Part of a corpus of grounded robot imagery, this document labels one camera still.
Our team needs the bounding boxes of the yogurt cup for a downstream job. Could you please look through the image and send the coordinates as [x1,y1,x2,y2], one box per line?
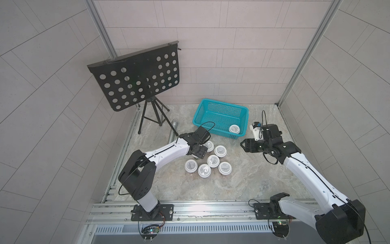
[207,155,220,168]
[185,159,198,173]
[229,125,241,134]
[198,164,211,179]
[204,140,214,153]
[214,145,227,158]
[218,162,232,176]

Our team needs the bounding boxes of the teal plastic basket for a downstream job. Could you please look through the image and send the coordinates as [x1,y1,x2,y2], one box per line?
[193,99,249,139]

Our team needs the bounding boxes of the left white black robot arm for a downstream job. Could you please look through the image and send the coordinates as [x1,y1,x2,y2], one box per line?
[118,126,211,215]

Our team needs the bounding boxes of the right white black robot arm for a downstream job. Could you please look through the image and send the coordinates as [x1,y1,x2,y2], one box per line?
[240,122,368,244]

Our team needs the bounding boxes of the right circuit board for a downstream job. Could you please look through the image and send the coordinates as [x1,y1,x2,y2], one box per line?
[272,221,290,239]

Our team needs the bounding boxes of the circuit board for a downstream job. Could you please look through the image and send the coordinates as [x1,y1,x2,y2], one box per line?
[272,221,290,239]
[140,224,161,242]

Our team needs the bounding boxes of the black perforated music stand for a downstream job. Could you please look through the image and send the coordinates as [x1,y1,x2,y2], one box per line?
[87,41,180,125]

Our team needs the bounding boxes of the left circuit board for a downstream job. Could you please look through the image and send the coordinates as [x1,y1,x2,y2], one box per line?
[140,224,161,242]

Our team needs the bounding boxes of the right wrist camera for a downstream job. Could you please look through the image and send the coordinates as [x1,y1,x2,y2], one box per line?
[250,122,262,141]

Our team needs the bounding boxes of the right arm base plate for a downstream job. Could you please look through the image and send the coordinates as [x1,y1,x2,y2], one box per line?
[253,202,293,220]

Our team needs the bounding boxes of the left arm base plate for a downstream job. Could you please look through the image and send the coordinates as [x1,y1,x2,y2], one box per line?
[131,203,174,222]

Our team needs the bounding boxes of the aluminium mounting rail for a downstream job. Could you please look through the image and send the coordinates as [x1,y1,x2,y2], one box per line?
[83,199,342,226]

